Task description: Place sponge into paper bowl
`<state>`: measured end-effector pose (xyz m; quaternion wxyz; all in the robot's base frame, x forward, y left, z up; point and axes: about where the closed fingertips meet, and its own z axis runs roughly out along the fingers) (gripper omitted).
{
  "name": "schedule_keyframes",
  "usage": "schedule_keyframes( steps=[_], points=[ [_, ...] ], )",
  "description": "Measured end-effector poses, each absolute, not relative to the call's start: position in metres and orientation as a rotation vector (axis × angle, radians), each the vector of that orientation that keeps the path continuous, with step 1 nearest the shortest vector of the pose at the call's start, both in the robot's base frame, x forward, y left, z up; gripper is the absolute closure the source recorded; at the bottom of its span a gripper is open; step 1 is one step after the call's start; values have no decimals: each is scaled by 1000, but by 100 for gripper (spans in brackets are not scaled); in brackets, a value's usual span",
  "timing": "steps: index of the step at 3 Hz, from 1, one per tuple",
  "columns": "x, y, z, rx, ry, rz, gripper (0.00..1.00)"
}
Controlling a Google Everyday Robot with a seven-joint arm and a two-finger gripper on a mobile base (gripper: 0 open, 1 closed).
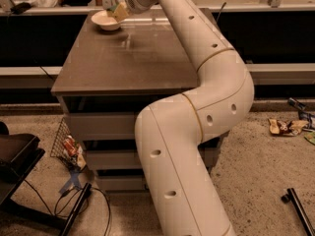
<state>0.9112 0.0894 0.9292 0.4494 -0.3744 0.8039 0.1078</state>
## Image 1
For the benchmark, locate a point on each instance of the red snack packet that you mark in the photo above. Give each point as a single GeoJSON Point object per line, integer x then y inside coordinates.
{"type": "Point", "coordinates": [70, 146]}

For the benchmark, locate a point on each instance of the black tray stand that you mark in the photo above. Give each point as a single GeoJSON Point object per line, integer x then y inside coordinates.
{"type": "Point", "coordinates": [19, 153]}

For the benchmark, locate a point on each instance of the top grey drawer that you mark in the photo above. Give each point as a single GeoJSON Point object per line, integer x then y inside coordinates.
{"type": "Point", "coordinates": [101, 126]}

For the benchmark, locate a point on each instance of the middle grey drawer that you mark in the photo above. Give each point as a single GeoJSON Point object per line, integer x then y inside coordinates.
{"type": "Point", "coordinates": [129, 159]}

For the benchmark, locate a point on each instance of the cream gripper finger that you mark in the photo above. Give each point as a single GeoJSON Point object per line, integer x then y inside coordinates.
{"type": "Point", "coordinates": [121, 12]}

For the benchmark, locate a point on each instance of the green and yellow sponge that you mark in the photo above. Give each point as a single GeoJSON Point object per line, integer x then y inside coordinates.
{"type": "Point", "coordinates": [112, 11]}

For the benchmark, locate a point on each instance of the black bar bottom right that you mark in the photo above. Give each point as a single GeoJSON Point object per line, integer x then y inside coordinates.
{"type": "Point", "coordinates": [291, 196]}

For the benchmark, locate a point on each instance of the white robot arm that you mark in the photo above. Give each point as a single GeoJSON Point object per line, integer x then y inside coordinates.
{"type": "Point", "coordinates": [169, 131]}

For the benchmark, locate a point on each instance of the white paper bowl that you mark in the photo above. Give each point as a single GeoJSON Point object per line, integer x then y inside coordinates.
{"type": "Point", "coordinates": [104, 21]}

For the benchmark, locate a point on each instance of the bottom grey drawer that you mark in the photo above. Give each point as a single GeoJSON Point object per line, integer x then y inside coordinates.
{"type": "Point", "coordinates": [121, 183]}

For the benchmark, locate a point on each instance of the grey drawer cabinet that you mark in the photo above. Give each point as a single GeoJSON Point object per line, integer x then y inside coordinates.
{"type": "Point", "coordinates": [122, 71]}

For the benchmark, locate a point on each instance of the wire mesh basket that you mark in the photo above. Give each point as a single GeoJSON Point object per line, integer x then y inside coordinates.
{"type": "Point", "coordinates": [76, 162]}

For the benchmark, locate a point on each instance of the grey drawer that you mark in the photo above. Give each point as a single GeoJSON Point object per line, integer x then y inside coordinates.
{"type": "Point", "coordinates": [121, 183]}
{"type": "Point", "coordinates": [129, 159]}
{"type": "Point", "coordinates": [101, 126]}

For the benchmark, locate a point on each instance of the black stand leg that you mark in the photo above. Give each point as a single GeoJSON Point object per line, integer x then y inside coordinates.
{"type": "Point", "coordinates": [75, 210]}

